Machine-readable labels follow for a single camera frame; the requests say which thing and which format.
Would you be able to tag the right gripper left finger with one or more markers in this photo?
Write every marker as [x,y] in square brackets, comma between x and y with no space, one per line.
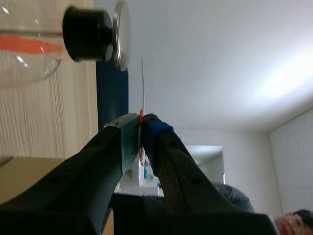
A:
[80,181]

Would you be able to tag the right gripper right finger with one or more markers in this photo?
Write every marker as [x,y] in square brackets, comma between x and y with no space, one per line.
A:
[176,171]

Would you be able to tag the brown box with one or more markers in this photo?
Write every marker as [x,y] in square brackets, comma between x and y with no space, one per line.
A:
[27,173]

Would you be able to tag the person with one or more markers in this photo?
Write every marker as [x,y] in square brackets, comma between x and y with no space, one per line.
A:
[293,222]

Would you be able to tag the clear glass flask black stopper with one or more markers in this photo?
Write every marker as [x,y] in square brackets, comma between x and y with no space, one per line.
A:
[88,34]

